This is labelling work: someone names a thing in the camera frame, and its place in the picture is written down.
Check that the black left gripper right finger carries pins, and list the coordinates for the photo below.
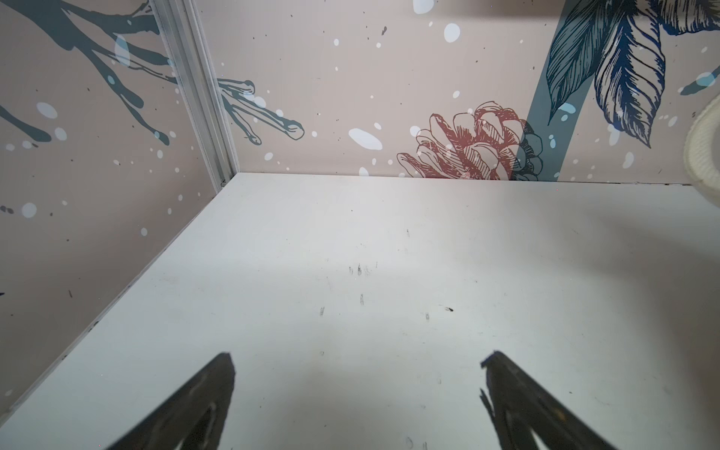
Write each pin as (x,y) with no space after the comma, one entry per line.
(524,414)

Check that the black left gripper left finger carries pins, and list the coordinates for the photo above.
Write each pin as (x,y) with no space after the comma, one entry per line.
(193,417)

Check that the cream canvas tote bag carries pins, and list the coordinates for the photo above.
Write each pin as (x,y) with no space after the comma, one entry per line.
(698,153)

